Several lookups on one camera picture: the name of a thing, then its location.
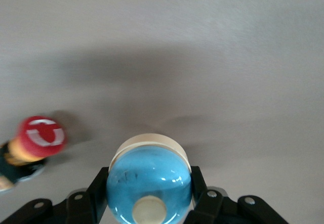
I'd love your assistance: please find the red yellow emergency stop button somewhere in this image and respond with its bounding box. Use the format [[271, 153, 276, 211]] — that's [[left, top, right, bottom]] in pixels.
[[0, 115, 68, 193]]

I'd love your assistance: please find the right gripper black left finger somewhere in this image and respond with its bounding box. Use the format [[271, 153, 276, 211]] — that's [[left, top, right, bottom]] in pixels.
[[0, 167, 110, 224]]

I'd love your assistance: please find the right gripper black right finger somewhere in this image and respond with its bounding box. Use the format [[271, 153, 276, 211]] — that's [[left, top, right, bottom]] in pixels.
[[184, 166, 289, 224]]

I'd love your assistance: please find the blue bell cream button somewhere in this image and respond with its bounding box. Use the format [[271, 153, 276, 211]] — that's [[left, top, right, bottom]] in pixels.
[[105, 132, 193, 224]]

